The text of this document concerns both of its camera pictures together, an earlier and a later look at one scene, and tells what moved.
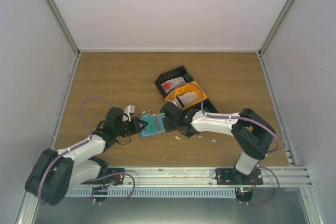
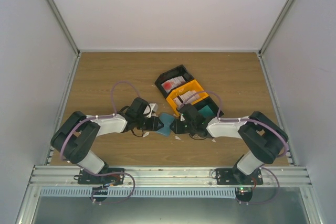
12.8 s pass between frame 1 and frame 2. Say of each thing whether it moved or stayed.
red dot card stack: stayed
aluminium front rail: stayed
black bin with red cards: stayed
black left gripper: moved
